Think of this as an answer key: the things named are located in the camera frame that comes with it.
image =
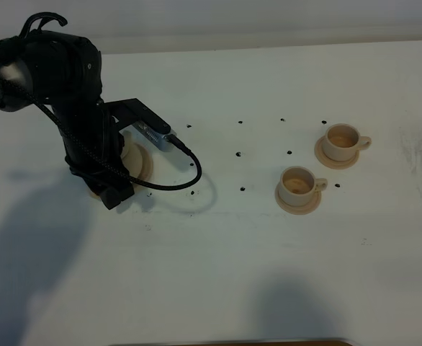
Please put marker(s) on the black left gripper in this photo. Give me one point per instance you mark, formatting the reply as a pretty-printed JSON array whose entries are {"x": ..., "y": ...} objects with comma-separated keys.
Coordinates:
[{"x": 110, "y": 188}]

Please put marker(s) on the beige teapot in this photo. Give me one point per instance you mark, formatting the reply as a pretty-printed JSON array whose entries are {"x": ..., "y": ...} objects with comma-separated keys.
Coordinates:
[{"x": 127, "y": 142}]

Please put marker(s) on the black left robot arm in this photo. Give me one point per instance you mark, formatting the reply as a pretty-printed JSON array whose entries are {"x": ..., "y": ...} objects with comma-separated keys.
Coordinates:
[{"x": 61, "y": 75}]

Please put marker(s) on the beige teapot saucer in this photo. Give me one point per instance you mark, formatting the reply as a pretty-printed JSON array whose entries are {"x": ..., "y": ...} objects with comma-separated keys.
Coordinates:
[{"x": 139, "y": 162}]

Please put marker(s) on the beige near teacup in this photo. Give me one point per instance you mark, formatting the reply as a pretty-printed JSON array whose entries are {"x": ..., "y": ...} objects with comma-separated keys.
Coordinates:
[{"x": 298, "y": 185}]

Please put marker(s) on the beige teacup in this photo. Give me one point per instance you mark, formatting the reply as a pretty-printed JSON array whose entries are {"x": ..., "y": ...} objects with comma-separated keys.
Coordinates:
[
  {"x": 298, "y": 185},
  {"x": 342, "y": 142}
]

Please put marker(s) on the beige near saucer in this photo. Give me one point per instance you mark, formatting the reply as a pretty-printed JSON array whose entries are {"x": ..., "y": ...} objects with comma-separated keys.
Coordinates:
[{"x": 309, "y": 207}]

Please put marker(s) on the beige far saucer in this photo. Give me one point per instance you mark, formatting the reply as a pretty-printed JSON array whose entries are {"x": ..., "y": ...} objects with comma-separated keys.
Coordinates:
[{"x": 327, "y": 162}]

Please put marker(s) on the beige far teacup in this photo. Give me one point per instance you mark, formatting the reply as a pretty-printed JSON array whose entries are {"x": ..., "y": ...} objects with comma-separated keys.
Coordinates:
[{"x": 342, "y": 142}]

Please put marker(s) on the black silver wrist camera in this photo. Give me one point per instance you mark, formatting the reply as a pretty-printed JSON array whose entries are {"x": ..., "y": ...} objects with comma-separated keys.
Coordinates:
[{"x": 132, "y": 112}]

